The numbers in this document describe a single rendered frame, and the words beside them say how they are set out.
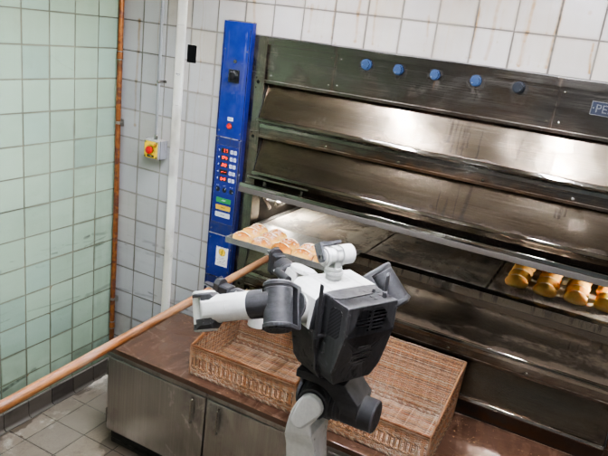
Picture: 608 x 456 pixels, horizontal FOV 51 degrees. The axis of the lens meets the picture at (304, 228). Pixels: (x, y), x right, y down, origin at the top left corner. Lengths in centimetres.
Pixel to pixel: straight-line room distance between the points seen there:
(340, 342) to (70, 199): 200
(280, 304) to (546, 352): 135
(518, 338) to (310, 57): 154
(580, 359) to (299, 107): 163
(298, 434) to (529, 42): 169
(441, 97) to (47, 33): 182
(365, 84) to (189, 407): 166
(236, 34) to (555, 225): 166
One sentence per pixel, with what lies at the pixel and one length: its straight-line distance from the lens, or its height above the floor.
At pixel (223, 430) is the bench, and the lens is 301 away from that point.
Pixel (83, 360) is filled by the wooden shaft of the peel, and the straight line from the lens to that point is 194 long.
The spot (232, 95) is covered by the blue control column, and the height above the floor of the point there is 181.
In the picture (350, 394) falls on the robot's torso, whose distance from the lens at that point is 212.
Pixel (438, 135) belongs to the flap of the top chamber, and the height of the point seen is 180.
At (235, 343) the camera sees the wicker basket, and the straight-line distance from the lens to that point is 330.
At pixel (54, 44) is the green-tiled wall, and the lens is 331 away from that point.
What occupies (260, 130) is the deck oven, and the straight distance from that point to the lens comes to 310.
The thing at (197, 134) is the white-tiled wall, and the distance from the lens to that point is 331.
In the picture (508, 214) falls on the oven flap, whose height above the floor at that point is 153.
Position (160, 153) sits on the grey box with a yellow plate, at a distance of 341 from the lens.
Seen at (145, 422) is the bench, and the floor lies 24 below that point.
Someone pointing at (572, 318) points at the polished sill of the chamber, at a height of 117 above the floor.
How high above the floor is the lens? 217
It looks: 18 degrees down
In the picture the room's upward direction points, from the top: 7 degrees clockwise
